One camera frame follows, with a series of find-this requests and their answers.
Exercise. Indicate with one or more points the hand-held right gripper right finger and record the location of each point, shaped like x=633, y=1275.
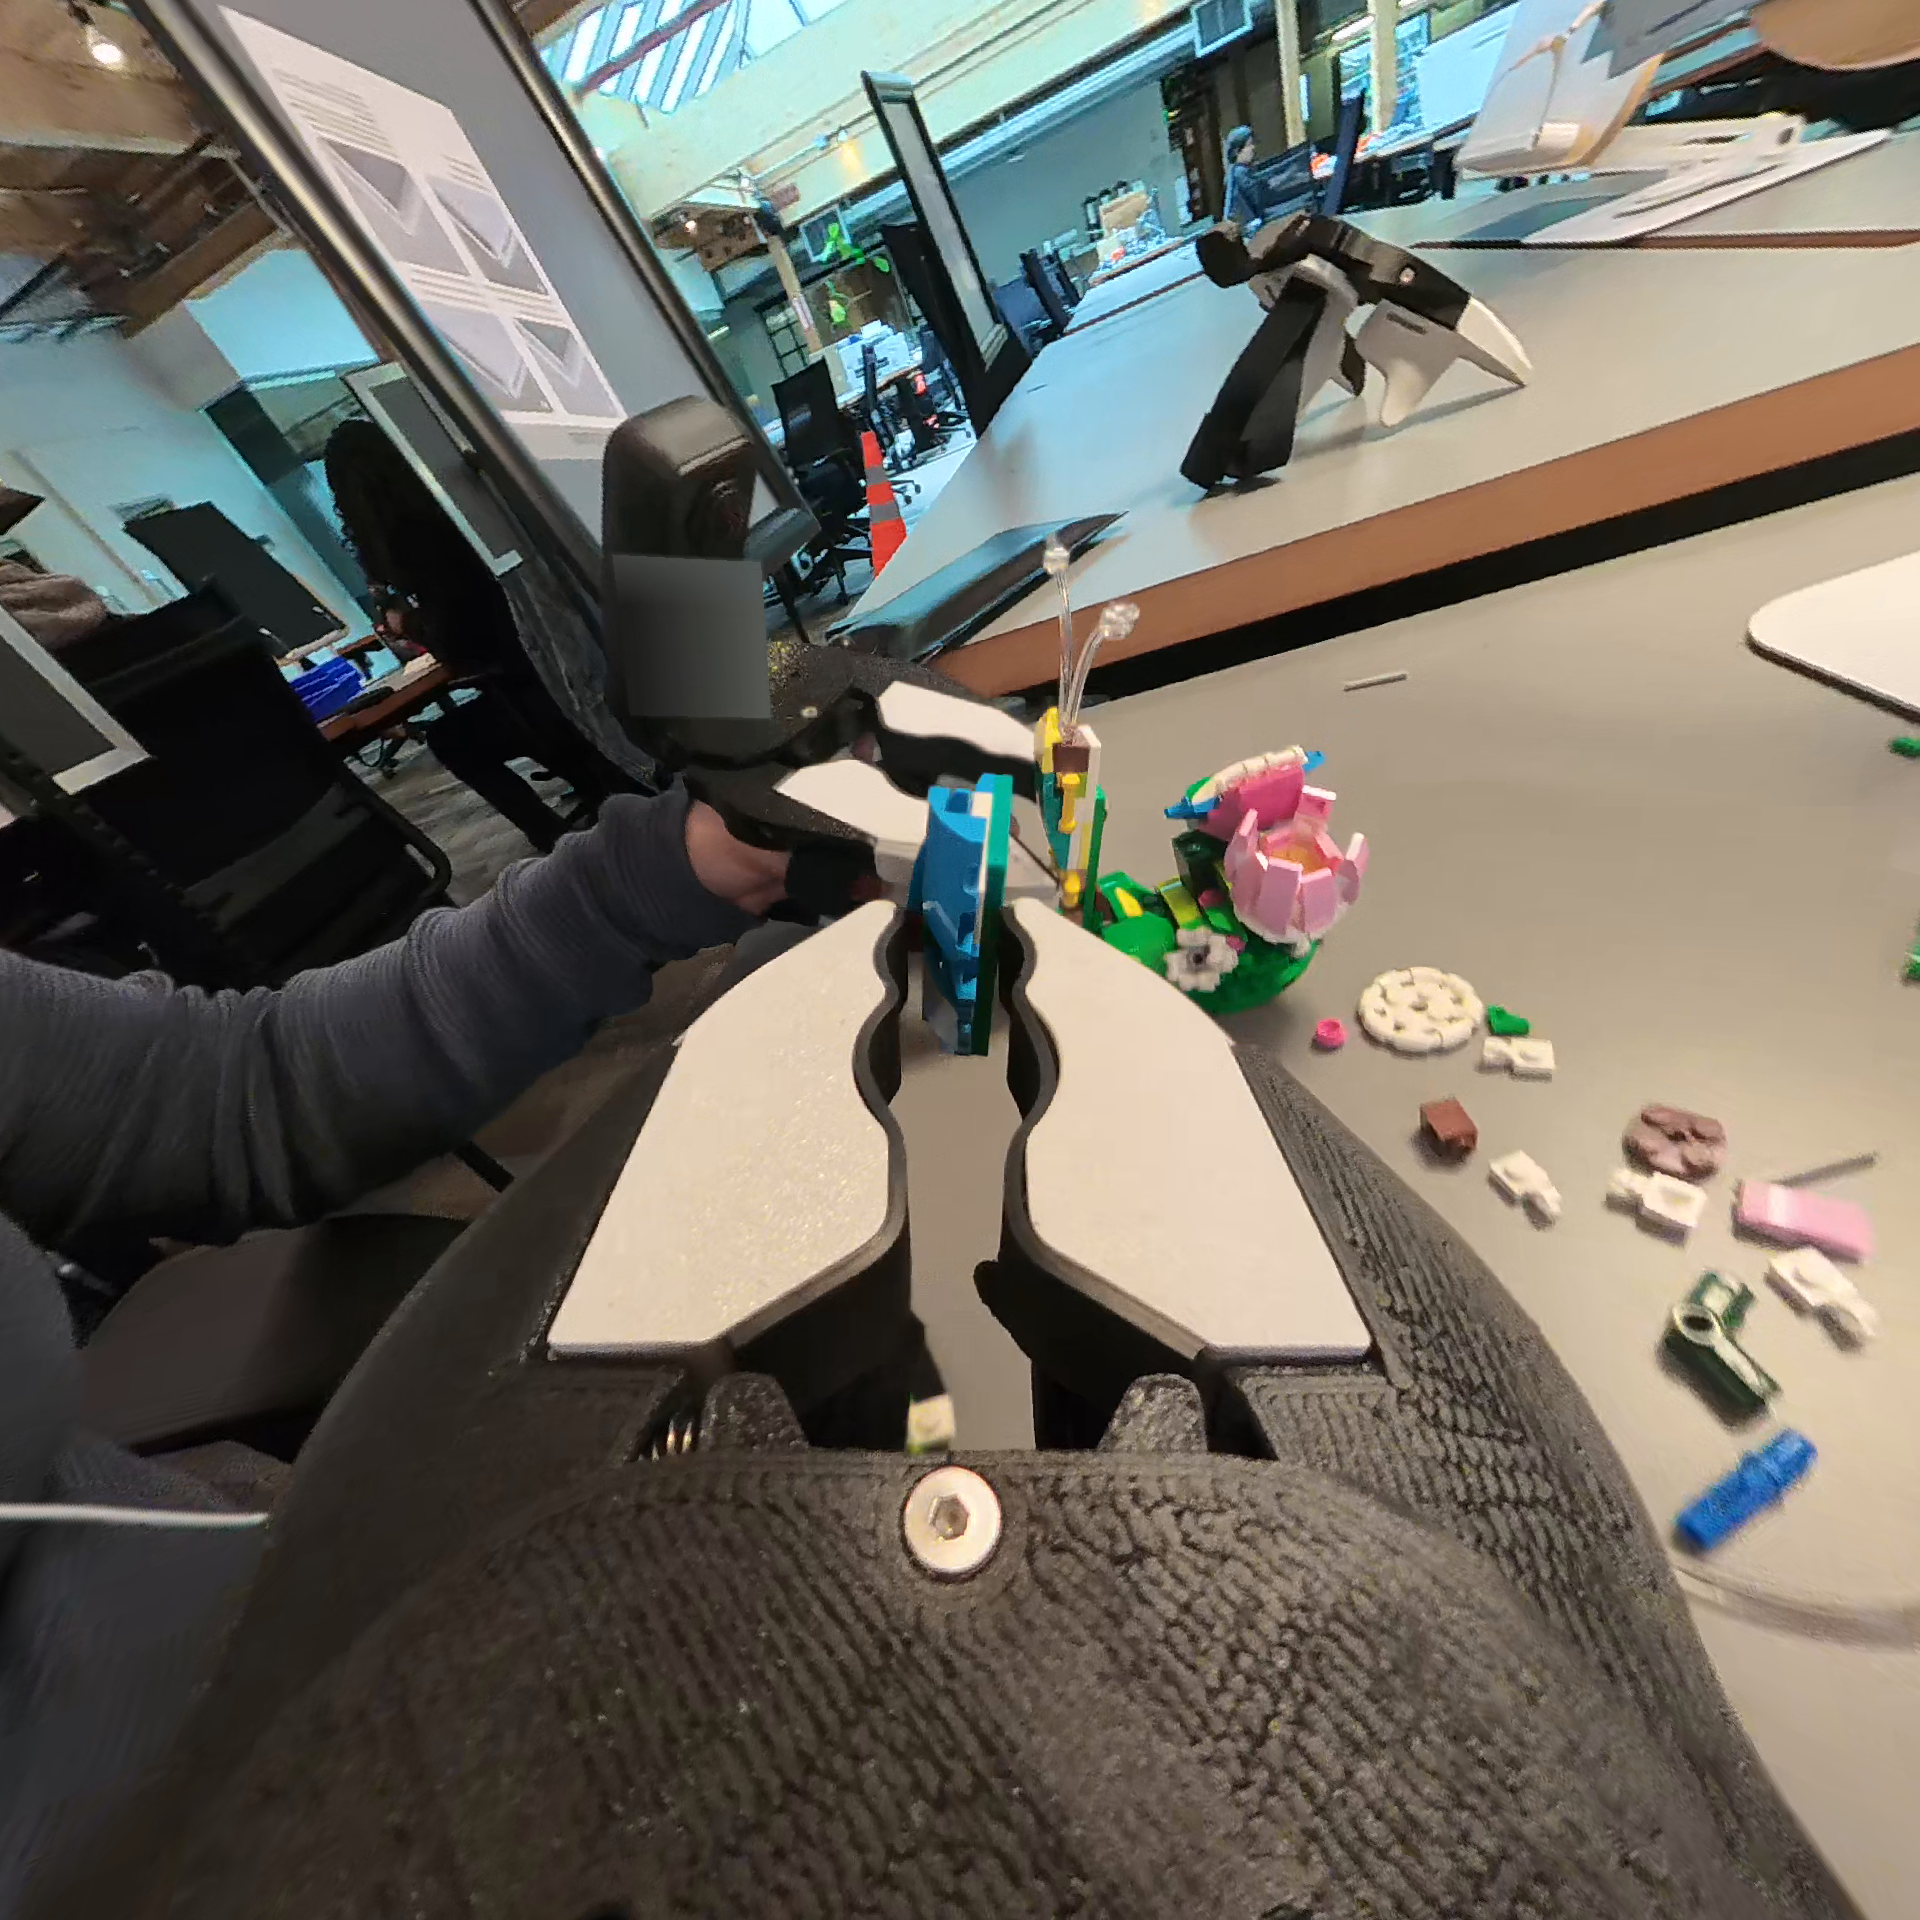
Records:
x=1162, y=1185

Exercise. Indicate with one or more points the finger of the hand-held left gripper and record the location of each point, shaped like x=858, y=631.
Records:
x=862, y=810
x=961, y=723

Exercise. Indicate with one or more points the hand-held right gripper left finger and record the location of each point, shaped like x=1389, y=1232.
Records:
x=734, y=1171

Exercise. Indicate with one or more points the blue lego butterfly wing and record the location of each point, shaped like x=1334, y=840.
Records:
x=949, y=902

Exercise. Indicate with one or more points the lego flower butterfly model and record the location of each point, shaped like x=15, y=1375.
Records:
x=1276, y=892

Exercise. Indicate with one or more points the person's left forearm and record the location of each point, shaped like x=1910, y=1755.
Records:
x=377, y=1019

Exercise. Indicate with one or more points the brown lego brick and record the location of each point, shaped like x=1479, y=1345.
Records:
x=1450, y=1127

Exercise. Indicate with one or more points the white round lego plate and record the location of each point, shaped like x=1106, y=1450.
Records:
x=1419, y=1008

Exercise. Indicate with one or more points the group of white lego pieces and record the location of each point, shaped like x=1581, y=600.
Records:
x=1659, y=1202

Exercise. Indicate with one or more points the brown round lego plate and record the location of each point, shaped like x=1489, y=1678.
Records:
x=1675, y=1144

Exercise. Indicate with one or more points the dark green lego piece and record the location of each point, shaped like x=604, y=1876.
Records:
x=1718, y=1350

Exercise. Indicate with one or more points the pink lego plate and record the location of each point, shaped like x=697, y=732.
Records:
x=1804, y=1219

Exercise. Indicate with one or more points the blue lego pin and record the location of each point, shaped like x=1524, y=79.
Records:
x=1745, y=1490

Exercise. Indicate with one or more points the thin grey lego bar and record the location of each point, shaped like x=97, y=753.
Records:
x=1830, y=1169

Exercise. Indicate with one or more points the clear lego antenna pieces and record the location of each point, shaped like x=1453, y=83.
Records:
x=1799, y=1611

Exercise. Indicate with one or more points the person's left hand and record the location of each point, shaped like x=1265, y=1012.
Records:
x=732, y=868

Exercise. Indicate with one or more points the orange traffic cone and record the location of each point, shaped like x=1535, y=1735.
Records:
x=886, y=518

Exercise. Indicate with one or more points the printed paper sheet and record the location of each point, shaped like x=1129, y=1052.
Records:
x=435, y=254

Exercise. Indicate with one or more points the black framed monitor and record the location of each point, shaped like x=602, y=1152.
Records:
x=938, y=225

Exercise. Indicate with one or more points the blue storage bin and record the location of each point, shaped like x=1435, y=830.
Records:
x=327, y=686

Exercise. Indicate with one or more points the grey framed board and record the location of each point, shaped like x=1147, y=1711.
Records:
x=494, y=90

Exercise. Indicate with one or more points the idle hand-held gripper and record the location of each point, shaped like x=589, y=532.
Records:
x=1276, y=376

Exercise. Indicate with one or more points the grey framed monitor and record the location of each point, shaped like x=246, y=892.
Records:
x=60, y=705

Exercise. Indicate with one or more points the person's torso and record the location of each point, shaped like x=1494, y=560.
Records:
x=90, y=1681

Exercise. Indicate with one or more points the white desk stand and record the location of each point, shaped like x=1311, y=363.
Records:
x=1546, y=90

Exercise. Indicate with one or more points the white stand with base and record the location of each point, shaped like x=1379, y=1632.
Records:
x=1861, y=630

